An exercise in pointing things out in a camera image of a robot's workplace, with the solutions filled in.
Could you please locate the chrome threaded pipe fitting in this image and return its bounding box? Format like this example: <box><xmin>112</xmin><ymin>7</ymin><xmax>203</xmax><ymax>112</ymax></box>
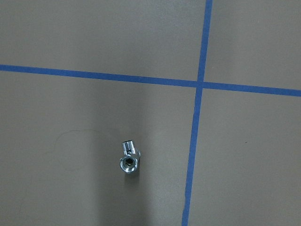
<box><xmin>120</xmin><ymin>140</ymin><xmax>141</xmax><ymax>174</ymax></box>

